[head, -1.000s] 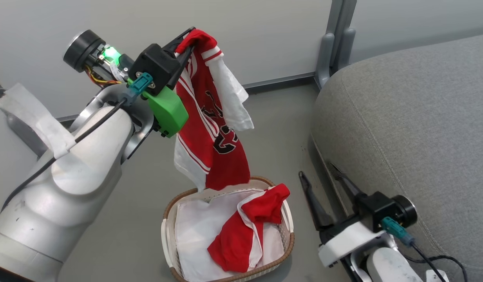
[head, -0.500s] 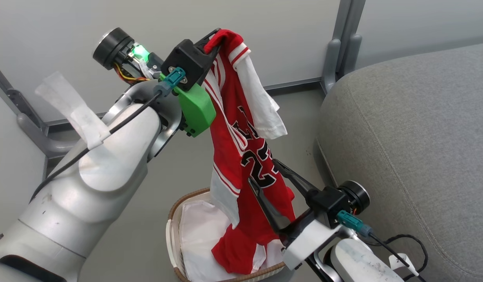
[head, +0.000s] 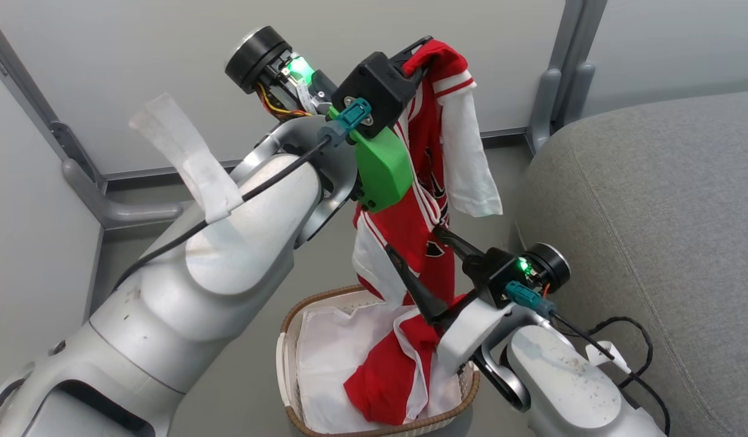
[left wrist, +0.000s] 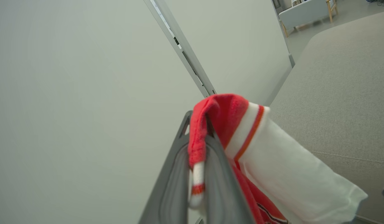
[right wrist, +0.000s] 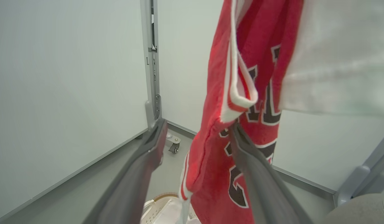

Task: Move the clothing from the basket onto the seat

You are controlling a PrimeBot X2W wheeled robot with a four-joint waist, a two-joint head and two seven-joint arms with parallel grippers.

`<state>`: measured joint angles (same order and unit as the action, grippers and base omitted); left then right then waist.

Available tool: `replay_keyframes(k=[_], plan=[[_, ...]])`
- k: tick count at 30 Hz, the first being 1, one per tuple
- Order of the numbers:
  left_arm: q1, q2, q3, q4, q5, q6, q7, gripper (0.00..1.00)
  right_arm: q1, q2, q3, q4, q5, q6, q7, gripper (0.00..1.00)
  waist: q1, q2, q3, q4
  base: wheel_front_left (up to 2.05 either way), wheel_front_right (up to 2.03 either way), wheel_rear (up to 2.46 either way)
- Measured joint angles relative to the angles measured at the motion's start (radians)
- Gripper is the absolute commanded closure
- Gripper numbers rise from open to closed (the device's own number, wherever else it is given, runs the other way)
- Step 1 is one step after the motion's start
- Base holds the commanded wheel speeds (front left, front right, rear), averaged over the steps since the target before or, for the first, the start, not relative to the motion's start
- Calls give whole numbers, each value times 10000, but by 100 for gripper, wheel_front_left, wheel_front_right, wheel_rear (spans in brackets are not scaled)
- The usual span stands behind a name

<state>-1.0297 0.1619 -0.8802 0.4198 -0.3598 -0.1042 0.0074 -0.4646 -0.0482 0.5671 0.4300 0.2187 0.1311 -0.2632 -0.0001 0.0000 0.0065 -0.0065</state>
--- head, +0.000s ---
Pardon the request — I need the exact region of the grey partition base rail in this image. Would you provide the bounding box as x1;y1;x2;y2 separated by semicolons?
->
103;127;532;181

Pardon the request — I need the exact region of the metal table leg caster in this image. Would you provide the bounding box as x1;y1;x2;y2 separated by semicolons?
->
0;9;187;231

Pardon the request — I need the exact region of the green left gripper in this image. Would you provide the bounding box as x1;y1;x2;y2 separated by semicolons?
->
351;35;436;214

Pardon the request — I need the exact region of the grey fabric sofa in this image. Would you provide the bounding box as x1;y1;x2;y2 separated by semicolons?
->
509;90;748;437

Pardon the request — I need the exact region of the teal left cable connector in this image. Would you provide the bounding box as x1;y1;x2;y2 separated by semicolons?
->
318;97;373;147

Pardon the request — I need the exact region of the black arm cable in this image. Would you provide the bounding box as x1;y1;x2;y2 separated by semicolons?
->
553;313;673;437
110;137;335;292

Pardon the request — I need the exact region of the white basket with brown rim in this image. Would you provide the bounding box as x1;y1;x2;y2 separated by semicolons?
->
275;284;481;437

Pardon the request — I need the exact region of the small white tape strip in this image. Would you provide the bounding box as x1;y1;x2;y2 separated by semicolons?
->
586;341;633;374

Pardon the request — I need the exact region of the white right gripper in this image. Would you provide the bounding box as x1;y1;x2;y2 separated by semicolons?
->
385;226;515;375

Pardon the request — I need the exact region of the grey partition post beside sofa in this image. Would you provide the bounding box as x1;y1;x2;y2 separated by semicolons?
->
524;0;610;154

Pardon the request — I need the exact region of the teal cable connector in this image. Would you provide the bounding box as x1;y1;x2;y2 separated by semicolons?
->
505;280;558;320
318;97;373;147

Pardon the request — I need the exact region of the teal right cable connector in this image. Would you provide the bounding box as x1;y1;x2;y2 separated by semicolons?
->
505;280;558;320

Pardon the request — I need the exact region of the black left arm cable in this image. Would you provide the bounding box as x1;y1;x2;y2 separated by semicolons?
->
110;137;335;292

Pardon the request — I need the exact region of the large white tape strip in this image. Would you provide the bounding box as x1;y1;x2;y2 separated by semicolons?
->
128;93;244;224

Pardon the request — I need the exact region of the red and white jersey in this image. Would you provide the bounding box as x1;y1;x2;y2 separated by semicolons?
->
343;38;504;427

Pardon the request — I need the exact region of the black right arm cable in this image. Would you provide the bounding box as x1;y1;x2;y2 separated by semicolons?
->
553;313;673;437

